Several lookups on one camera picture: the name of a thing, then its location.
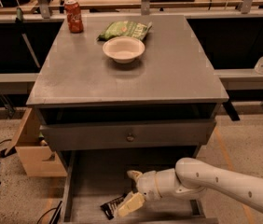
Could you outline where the grey top drawer with knob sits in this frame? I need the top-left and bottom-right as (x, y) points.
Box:
(40, 119), (216, 151)

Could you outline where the white paper bowl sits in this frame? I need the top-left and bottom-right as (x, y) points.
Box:
(103, 36), (145, 63)

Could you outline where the grey wooden drawer cabinet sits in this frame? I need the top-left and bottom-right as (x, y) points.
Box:
(25, 14), (229, 170)

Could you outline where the red soda can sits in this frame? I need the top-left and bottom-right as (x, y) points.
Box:
(64, 0), (84, 33)

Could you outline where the green chip bag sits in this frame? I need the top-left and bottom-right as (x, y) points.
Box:
(97, 21), (152, 41)

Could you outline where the open grey middle drawer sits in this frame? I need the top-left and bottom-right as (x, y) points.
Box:
(60, 147), (218, 224)

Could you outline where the black rxbar chocolate bar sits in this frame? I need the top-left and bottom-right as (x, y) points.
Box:
(100, 193), (127, 220)

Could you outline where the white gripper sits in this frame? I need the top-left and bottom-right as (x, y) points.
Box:
(116, 170), (161, 217)

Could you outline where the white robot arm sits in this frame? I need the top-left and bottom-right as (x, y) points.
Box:
(116, 158), (263, 217)

